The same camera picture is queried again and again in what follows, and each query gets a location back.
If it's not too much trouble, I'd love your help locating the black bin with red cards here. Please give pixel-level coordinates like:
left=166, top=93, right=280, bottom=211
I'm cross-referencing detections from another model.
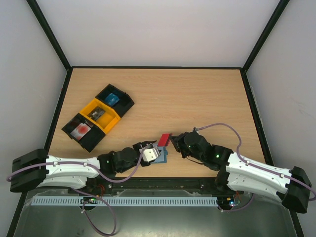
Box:
left=62, top=114, right=106, bottom=152

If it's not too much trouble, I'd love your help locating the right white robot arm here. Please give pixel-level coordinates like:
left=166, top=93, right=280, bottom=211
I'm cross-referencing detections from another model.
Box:
left=170, top=131, right=312, bottom=214

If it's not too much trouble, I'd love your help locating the black card stack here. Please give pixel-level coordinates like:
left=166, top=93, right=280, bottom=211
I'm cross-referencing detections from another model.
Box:
left=88, top=106, right=105, bottom=121

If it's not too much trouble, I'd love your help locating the red white card stack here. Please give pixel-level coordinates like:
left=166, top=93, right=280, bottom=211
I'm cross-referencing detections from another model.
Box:
left=70, top=123, right=91, bottom=141

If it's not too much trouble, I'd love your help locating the teal card holder wallet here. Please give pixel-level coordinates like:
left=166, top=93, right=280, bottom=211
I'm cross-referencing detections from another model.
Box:
left=152, top=147, right=168, bottom=164

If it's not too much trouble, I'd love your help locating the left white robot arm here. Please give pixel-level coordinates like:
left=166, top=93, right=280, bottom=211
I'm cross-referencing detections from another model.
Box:
left=7, top=141, right=161, bottom=193

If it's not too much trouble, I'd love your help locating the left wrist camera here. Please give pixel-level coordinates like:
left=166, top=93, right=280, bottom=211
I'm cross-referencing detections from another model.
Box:
left=142, top=147, right=161, bottom=163

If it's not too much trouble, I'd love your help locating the light blue slotted cable duct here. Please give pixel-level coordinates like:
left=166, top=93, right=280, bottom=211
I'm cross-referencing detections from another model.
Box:
left=31, top=196, right=218, bottom=207

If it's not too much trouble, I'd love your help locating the black bin with blue cards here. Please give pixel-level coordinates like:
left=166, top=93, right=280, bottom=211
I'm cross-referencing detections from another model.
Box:
left=95, top=84, right=134, bottom=118

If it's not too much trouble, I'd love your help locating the black aluminium frame rail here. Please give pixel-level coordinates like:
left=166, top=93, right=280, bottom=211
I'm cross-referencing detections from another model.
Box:
left=79, top=177, right=236, bottom=196

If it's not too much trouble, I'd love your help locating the blue card stack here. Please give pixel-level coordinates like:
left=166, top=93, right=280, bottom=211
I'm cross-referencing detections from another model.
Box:
left=104, top=93, right=120, bottom=106

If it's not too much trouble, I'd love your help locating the yellow bin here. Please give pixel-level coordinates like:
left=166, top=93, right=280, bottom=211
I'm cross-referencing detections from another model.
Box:
left=79, top=98, right=121, bottom=135

